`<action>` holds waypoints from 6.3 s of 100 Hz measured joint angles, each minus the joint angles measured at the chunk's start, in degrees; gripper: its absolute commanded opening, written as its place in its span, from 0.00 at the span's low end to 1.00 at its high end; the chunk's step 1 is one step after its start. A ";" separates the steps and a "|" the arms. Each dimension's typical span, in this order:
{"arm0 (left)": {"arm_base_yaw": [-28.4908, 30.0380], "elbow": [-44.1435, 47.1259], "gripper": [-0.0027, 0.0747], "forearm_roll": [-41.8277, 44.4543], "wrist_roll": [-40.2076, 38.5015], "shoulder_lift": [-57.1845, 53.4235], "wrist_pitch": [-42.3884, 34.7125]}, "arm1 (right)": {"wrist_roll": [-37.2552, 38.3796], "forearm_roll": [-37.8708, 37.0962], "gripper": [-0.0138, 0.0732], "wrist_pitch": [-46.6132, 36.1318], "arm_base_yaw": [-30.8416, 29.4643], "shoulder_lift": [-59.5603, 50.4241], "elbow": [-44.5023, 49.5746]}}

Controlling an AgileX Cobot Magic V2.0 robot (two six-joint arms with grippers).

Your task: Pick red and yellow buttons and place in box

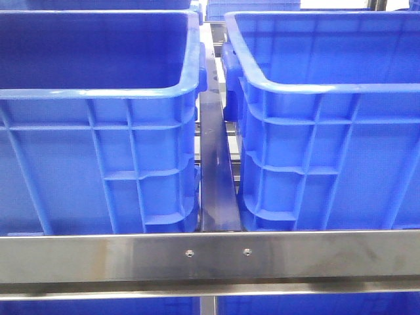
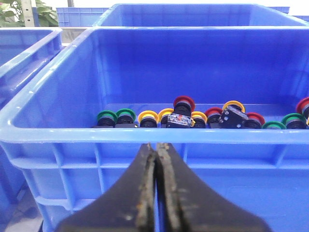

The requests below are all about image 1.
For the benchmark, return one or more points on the blue crate lower right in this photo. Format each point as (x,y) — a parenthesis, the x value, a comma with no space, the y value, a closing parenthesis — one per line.
(343,303)

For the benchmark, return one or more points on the blue crate rear right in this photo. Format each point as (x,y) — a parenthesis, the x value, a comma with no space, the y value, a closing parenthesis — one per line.
(215,10)

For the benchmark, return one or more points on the blue plastic crate right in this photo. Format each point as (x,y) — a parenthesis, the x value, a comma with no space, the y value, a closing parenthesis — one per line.
(326,104)

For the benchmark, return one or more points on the blue crate rear left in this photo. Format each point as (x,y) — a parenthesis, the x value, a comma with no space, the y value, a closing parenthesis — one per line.
(111,5)

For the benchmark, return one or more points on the right rail screw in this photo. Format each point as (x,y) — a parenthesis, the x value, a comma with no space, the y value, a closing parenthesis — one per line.
(247,252)

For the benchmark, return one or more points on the blue crate lower left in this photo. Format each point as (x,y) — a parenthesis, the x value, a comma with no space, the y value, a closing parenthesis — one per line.
(165,305)

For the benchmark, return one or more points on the steel divider bar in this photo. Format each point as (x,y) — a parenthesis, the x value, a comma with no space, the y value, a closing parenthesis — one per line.
(219,208)

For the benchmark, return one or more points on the stainless steel front rail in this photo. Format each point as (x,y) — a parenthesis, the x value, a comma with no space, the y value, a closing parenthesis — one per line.
(155,265)

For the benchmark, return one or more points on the blue plastic crate left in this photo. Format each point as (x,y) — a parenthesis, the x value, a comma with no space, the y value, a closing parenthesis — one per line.
(98,117)

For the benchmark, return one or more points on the blue plastic crate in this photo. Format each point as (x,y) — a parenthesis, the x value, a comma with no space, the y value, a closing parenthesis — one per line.
(326,104)
(98,117)

